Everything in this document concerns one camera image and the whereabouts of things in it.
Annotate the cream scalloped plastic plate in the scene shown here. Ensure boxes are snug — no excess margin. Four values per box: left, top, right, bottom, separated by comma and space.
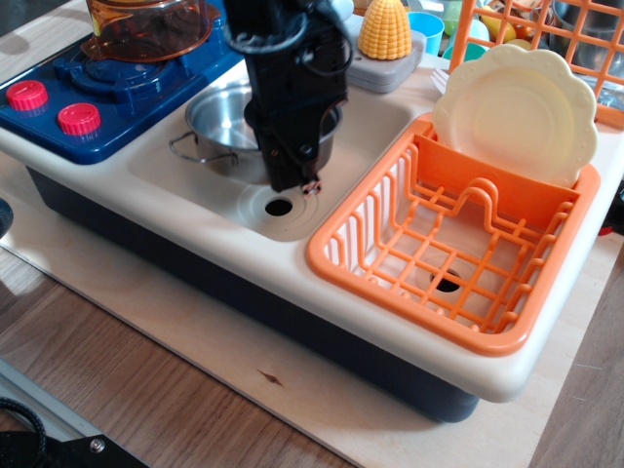
432, 45, 599, 188

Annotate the blue plastic cup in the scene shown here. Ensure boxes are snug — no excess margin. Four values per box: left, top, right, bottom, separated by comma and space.
408, 12, 445, 56

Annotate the blue toy stove top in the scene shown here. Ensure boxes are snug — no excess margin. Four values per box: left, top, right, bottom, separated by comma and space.
1, 1, 240, 165

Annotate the yellow toy corn cob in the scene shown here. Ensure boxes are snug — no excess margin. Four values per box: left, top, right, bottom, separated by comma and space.
358, 0, 412, 60

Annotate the black braided cable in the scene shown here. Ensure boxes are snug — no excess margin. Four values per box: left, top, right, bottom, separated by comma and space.
0, 396, 49, 468

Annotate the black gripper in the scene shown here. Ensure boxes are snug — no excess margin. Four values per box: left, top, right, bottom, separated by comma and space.
224, 1, 352, 197

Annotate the red stove knob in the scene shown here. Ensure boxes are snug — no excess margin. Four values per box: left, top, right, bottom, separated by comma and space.
57, 102, 101, 137
6, 80, 49, 111

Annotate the cream toy sink unit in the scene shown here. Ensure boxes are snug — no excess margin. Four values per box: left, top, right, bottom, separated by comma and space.
1, 58, 623, 422

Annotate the grey toy faucet base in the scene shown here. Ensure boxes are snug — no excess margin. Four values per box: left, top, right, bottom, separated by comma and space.
341, 10, 426, 94

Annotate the red stove knob rear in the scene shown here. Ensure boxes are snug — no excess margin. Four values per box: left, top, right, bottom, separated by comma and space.
6, 80, 49, 111

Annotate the orange grid basket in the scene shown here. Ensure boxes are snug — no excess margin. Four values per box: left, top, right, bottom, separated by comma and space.
449, 1, 623, 130

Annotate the black metal bracket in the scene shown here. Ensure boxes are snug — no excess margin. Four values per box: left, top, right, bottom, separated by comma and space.
34, 435, 148, 468

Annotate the light plywood base board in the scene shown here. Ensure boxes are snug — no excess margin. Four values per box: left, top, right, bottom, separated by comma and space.
1, 157, 623, 467

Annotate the red stove knob front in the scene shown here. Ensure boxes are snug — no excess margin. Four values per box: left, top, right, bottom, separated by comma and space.
57, 102, 101, 137

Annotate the white plastic fork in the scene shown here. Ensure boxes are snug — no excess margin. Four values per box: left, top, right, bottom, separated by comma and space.
430, 67, 449, 95

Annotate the orange transparent plastic pot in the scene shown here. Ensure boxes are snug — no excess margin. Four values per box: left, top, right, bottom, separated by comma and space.
81, 0, 221, 62

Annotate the orange plastic drying rack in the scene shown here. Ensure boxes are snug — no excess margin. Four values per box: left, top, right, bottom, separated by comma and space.
306, 115, 601, 357

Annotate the small steel pan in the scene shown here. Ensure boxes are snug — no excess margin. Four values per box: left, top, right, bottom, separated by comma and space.
169, 79, 342, 177

